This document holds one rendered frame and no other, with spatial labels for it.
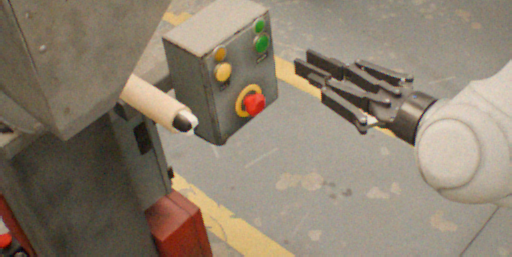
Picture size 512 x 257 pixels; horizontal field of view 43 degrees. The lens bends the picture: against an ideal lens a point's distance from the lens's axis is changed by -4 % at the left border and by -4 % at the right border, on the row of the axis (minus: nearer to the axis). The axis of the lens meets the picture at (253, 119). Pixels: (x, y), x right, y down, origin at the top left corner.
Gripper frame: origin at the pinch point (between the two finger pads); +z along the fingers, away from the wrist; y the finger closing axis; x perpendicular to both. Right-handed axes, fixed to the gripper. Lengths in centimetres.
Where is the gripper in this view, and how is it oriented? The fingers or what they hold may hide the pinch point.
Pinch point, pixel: (318, 69)
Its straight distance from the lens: 104.5
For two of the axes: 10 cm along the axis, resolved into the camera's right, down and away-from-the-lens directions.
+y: 6.9, -5.5, 4.8
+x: -1.1, -7.2, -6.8
